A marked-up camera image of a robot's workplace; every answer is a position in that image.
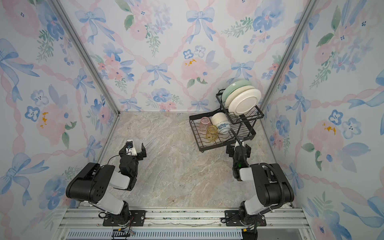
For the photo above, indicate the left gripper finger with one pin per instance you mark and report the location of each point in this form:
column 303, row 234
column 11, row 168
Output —
column 143, row 153
column 124, row 150

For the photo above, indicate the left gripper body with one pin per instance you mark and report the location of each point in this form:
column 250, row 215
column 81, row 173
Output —
column 132, row 155

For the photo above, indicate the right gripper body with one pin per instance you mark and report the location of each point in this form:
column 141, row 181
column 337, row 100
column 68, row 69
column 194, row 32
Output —
column 240, row 151

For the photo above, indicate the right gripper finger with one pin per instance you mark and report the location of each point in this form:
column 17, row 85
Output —
column 248, row 150
column 230, row 150

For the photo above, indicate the yellow glass cup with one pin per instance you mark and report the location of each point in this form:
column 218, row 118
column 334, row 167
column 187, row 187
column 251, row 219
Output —
column 211, row 133

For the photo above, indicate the black wire dish rack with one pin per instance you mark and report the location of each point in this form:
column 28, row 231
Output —
column 242, row 126

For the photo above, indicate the pink glass cup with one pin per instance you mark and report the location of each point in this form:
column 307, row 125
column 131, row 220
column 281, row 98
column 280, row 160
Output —
column 205, row 123

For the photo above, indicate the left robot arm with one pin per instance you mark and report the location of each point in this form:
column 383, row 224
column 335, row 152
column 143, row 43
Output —
column 92, row 182

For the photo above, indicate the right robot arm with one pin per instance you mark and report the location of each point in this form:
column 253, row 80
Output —
column 273, row 189

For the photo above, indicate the white blue floral bowl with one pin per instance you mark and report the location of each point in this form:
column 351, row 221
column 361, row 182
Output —
column 224, row 127

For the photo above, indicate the cream ribbed bowl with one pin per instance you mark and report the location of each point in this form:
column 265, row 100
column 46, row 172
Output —
column 218, row 118

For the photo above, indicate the white floral plate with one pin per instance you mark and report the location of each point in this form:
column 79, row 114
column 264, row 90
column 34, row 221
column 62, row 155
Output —
column 244, row 102

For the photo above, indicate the cream plate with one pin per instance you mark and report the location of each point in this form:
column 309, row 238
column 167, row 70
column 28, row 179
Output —
column 235, row 93

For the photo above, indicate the green plate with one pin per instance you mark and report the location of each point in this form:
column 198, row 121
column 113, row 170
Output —
column 234, row 86

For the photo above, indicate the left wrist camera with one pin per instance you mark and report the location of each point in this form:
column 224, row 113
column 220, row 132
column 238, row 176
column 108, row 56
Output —
column 132, row 150

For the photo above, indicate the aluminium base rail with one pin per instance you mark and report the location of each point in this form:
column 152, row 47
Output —
column 85, row 223

